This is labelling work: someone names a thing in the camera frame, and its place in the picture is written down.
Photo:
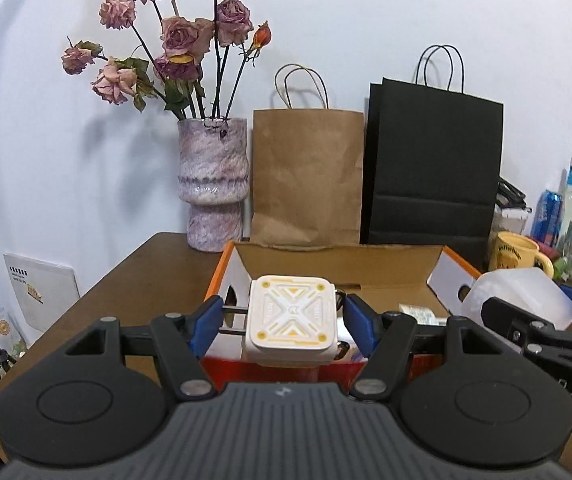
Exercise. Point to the clear glass bottle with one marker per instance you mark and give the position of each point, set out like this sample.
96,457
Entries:
565,232

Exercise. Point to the white translucent plastic box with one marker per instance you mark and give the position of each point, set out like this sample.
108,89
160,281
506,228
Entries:
530,290

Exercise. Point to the black paper bag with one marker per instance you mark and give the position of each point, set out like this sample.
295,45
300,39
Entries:
431,164

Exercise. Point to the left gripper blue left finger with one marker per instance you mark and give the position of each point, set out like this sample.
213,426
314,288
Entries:
202,326

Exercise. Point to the dried pink rose bouquet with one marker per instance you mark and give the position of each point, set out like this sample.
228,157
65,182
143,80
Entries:
192,66

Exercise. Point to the white yellow square device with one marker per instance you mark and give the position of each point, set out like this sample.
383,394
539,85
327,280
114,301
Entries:
291,321

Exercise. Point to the yellow bear mug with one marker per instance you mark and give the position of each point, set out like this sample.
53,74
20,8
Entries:
514,251

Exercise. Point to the clear plastic container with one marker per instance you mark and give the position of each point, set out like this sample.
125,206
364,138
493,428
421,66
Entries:
511,210

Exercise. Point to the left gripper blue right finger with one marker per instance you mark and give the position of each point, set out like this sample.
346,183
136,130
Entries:
363,324

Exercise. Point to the orange cardboard box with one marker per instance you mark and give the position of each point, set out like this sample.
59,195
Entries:
383,276

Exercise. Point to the blue soda can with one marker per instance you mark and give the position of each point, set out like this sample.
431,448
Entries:
546,221

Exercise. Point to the purple ceramic vase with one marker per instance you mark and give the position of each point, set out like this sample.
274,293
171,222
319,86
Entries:
214,180

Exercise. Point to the brown paper bag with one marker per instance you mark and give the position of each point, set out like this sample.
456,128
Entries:
307,171

